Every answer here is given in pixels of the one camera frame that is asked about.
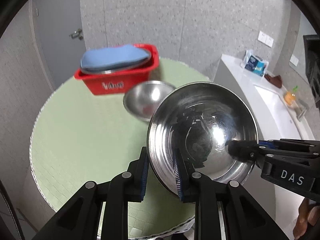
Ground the green round table mat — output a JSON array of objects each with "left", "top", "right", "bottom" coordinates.
[{"left": 29, "top": 57, "right": 211, "bottom": 239}]

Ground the chrome faucet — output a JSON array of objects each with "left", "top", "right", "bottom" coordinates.
[{"left": 297, "top": 98, "right": 310, "bottom": 121}]

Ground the white double wall socket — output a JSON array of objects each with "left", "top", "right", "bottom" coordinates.
[{"left": 258, "top": 31, "right": 274, "bottom": 48}]

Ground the white sink counter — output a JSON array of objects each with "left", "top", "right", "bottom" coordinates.
[{"left": 214, "top": 54, "right": 315, "bottom": 231}]

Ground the person's right hand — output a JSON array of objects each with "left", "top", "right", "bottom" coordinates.
[{"left": 293, "top": 198, "right": 319, "bottom": 239}]

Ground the small stainless steel bowl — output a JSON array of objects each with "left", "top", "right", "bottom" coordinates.
[{"left": 123, "top": 80, "right": 176, "bottom": 122}]

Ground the steel plate in basin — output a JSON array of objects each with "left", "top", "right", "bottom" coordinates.
[{"left": 80, "top": 49, "right": 151, "bottom": 75}]

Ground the metal door handle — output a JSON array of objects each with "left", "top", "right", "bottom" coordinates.
[{"left": 69, "top": 28, "right": 84, "bottom": 40}]

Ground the orange soap bottle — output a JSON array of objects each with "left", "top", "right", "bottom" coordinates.
[{"left": 284, "top": 86, "right": 298, "bottom": 106}]

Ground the brown cloth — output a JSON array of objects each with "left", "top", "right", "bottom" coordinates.
[{"left": 264, "top": 74, "right": 283, "bottom": 88}]

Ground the blue plate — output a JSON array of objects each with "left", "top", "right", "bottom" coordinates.
[{"left": 80, "top": 44, "right": 147, "bottom": 68}]

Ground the black coiled cable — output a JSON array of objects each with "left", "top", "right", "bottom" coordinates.
[{"left": 303, "top": 33, "right": 320, "bottom": 106}]

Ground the blue white tissue pack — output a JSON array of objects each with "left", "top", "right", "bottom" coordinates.
[{"left": 240, "top": 49, "right": 269, "bottom": 77}]

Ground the grey door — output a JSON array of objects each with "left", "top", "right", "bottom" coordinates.
[{"left": 31, "top": 0, "right": 86, "bottom": 90}]

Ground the red plastic basin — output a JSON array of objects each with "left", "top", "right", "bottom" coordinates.
[{"left": 74, "top": 44, "right": 159, "bottom": 95}]

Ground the large stainless steel bowl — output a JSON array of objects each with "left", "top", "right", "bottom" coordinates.
[{"left": 147, "top": 82, "right": 258, "bottom": 196}]

